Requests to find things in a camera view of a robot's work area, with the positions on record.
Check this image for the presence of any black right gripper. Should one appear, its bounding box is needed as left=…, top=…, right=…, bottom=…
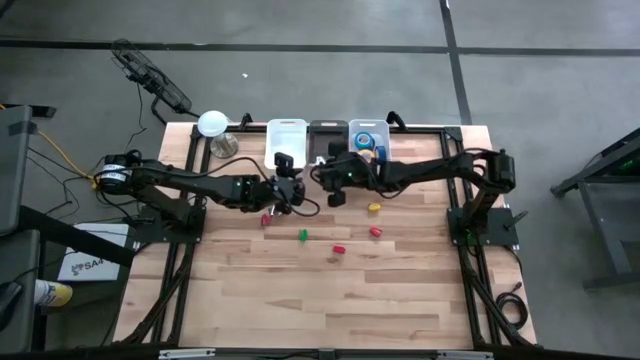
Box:
left=313, top=140, right=382, bottom=195

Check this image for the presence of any light blue tape roll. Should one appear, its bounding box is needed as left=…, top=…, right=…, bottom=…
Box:
left=354, top=130, right=376, bottom=151

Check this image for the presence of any dark grey plastic bin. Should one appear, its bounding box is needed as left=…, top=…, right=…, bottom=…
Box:
left=307, top=119, right=350, bottom=179

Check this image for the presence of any translucent white plastic bin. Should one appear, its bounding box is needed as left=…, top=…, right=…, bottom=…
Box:
left=348, top=118, right=393, bottom=166

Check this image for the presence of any white printed box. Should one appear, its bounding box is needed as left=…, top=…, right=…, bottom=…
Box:
left=57, top=222, right=132, bottom=283

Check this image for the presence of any black diagonal beam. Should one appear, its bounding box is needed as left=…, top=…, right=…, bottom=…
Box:
left=18, top=204, right=137, bottom=268

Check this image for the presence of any yellow white bottle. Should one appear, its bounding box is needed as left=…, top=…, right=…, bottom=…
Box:
left=33, top=278, right=74, bottom=308

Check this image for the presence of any grey cabinet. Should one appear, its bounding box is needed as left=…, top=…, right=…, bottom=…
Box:
left=0, top=104, right=34, bottom=236
left=0, top=229, right=42, bottom=354

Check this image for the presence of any black metal stand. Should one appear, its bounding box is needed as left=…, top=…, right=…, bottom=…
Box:
left=549, top=127, right=640, bottom=291

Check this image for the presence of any black aluminium table frame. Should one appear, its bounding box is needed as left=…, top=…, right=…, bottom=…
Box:
left=114, top=122, right=539, bottom=351

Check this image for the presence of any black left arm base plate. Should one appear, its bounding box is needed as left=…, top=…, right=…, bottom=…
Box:
left=133, top=204, right=207, bottom=245

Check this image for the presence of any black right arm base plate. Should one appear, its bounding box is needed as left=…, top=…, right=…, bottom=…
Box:
left=447, top=207, right=521, bottom=246

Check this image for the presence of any black wire mesh tray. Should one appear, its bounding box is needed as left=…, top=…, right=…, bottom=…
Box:
left=110, top=38, right=194, bottom=117

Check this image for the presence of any silver metal bracket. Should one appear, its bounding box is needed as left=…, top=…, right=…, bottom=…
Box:
left=158, top=348, right=217, bottom=360
left=436, top=349, right=495, bottom=360

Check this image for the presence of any black coiled cable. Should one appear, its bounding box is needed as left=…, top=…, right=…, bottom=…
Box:
left=494, top=281, right=530, bottom=331

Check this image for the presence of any yellow extension cable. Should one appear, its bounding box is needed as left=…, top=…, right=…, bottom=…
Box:
left=0, top=103, right=109, bottom=191

